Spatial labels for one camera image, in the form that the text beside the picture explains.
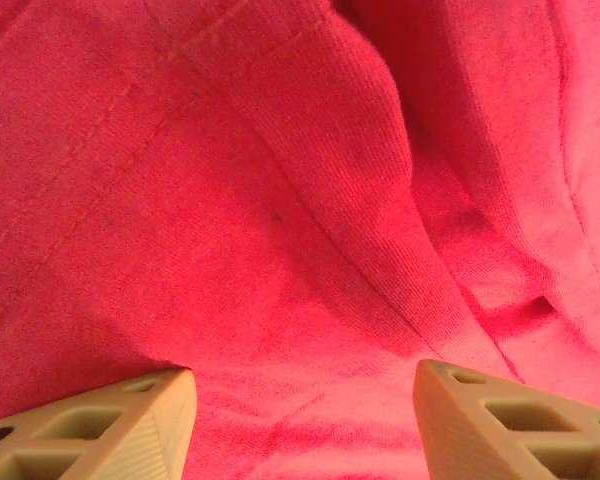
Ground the red t-shirt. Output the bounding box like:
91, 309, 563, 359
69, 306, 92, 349
0, 0, 600, 480

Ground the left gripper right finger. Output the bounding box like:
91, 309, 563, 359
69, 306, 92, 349
412, 359, 600, 480

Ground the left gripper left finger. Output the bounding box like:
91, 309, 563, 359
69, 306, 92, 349
0, 367, 199, 480

